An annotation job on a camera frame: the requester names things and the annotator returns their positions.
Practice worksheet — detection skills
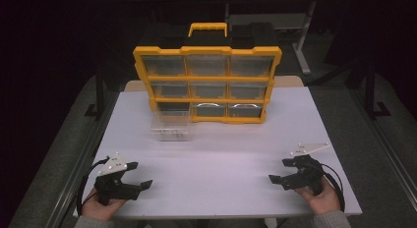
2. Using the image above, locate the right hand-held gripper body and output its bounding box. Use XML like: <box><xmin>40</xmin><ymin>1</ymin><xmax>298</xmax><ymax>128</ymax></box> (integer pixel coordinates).
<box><xmin>280</xmin><ymin>142</ymin><xmax>330</xmax><ymax>197</ymax></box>

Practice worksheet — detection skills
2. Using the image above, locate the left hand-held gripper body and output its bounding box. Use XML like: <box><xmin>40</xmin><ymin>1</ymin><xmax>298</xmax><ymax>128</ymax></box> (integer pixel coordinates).
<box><xmin>93</xmin><ymin>151</ymin><xmax>143</xmax><ymax>206</ymax></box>

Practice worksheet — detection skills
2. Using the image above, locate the clear plastic drawer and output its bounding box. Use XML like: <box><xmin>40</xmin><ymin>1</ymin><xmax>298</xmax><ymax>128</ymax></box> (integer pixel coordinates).
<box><xmin>149</xmin><ymin>110</ymin><xmax>192</xmax><ymax>143</ymax></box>

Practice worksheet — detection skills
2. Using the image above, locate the yellow drawer organizer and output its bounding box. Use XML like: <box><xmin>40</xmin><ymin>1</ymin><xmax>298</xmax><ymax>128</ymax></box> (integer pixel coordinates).
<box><xmin>132</xmin><ymin>22</ymin><xmax>283</xmax><ymax>126</ymax></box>

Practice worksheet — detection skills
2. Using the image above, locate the person's left hand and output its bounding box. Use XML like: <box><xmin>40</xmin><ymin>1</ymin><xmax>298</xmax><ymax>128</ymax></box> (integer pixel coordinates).
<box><xmin>81</xmin><ymin>188</ymin><xmax>128</xmax><ymax>222</ymax></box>

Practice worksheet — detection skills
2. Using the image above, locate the person's right hand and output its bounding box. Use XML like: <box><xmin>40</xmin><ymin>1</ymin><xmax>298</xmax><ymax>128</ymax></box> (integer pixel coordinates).
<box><xmin>294</xmin><ymin>174</ymin><xmax>342</xmax><ymax>216</ymax></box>

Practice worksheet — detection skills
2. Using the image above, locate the black metal stand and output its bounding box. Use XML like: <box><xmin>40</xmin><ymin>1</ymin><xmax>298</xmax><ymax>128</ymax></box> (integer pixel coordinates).
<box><xmin>364</xmin><ymin>61</ymin><xmax>391</xmax><ymax>120</ymax></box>
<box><xmin>84</xmin><ymin>66</ymin><xmax>106</xmax><ymax>120</ymax></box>

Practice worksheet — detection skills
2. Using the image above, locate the set of clear drawers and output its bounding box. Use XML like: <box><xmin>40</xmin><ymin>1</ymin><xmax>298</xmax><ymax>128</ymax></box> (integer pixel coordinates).
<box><xmin>141</xmin><ymin>54</ymin><xmax>275</xmax><ymax>119</ymax></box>

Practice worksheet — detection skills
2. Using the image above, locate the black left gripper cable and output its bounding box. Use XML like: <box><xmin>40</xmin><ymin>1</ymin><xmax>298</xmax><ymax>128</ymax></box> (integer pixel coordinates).
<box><xmin>76</xmin><ymin>155</ymin><xmax>111</xmax><ymax>217</ymax></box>

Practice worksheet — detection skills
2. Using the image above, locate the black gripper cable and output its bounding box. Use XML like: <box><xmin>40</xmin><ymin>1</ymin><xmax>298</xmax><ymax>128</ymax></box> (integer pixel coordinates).
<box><xmin>76</xmin><ymin>155</ymin><xmax>111</xmax><ymax>217</ymax></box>
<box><xmin>319</xmin><ymin>162</ymin><xmax>346</xmax><ymax>213</ymax></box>

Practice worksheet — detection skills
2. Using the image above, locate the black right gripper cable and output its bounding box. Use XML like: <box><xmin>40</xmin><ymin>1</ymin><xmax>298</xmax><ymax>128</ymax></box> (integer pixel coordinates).
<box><xmin>319</xmin><ymin>162</ymin><xmax>346</xmax><ymax>213</ymax></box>

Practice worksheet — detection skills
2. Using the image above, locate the metal rail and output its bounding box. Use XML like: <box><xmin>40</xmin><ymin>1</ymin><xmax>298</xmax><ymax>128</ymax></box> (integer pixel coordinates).
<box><xmin>44</xmin><ymin>89</ymin><xmax>120</xmax><ymax>228</ymax></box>
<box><xmin>347</xmin><ymin>88</ymin><xmax>417</xmax><ymax>202</ymax></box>

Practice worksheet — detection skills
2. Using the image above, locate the white desk frame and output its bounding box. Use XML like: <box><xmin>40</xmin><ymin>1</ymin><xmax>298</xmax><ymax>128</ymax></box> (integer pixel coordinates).
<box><xmin>224</xmin><ymin>1</ymin><xmax>319</xmax><ymax>76</ymax></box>

